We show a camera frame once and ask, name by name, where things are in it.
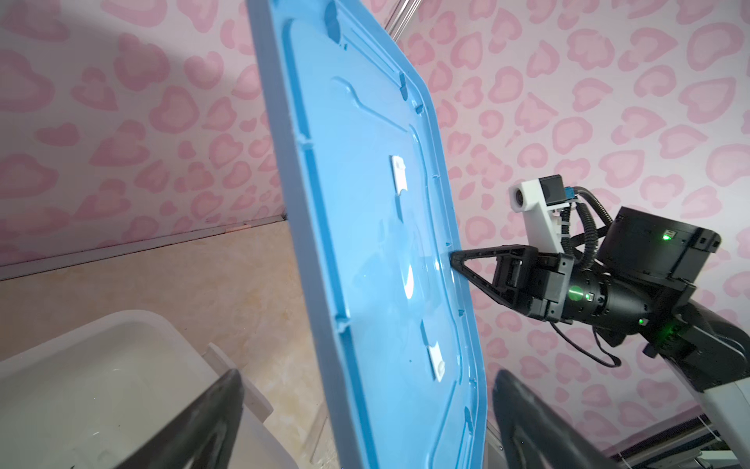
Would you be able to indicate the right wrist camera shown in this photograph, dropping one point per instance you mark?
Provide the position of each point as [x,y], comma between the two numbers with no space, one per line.
[540,203]

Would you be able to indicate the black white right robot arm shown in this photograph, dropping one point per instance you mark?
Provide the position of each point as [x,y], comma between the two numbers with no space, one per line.
[632,273]

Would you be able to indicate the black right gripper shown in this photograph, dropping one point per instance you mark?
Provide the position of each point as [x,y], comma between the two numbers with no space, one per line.
[551,288]

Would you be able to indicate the blue plastic bin lid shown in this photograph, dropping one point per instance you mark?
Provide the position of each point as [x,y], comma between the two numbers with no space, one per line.
[369,204]

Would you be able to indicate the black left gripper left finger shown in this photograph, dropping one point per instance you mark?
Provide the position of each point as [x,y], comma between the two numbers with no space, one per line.
[202,435]

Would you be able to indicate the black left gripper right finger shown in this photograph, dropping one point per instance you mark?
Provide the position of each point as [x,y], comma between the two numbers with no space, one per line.
[533,435]

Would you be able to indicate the white plastic storage bin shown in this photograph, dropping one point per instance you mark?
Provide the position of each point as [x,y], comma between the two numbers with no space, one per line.
[91,397]

